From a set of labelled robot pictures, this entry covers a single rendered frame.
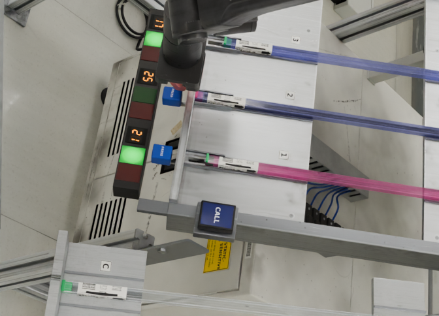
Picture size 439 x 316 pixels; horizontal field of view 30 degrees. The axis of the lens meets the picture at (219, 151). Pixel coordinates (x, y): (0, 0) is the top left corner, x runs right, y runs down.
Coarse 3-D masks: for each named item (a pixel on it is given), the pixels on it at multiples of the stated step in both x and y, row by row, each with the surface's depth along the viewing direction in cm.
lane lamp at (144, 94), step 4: (136, 88) 131; (140, 88) 131; (144, 88) 131; (148, 88) 131; (152, 88) 131; (136, 92) 131; (140, 92) 131; (144, 92) 131; (148, 92) 131; (152, 92) 131; (156, 92) 131; (136, 96) 130; (140, 96) 130; (144, 96) 130; (148, 96) 130; (152, 96) 130; (132, 100) 130; (136, 100) 130; (140, 100) 130; (144, 100) 130; (148, 100) 130; (152, 100) 130
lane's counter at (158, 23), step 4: (152, 16) 138; (156, 16) 138; (160, 16) 138; (152, 20) 137; (156, 20) 138; (160, 20) 138; (152, 24) 137; (156, 24) 137; (160, 24) 137; (152, 28) 137; (156, 28) 137; (160, 28) 137
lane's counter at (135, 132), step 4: (128, 128) 127; (132, 128) 127; (136, 128) 128; (140, 128) 128; (144, 128) 128; (128, 132) 127; (132, 132) 127; (136, 132) 127; (140, 132) 127; (144, 132) 127; (128, 136) 127; (132, 136) 127; (136, 136) 127; (140, 136) 127; (144, 136) 127; (128, 140) 126; (132, 140) 126; (136, 140) 127; (140, 140) 127; (144, 140) 127; (140, 144) 126; (144, 144) 126
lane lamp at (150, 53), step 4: (144, 48) 135; (148, 48) 135; (152, 48) 135; (156, 48) 135; (144, 52) 134; (148, 52) 134; (152, 52) 134; (156, 52) 134; (144, 56) 134; (148, 56) 134; (152, 56) 134; (156, 56) 134; (144, 60) 134; (148, 60) 134; (152, 60) 134; (156, 60) 134
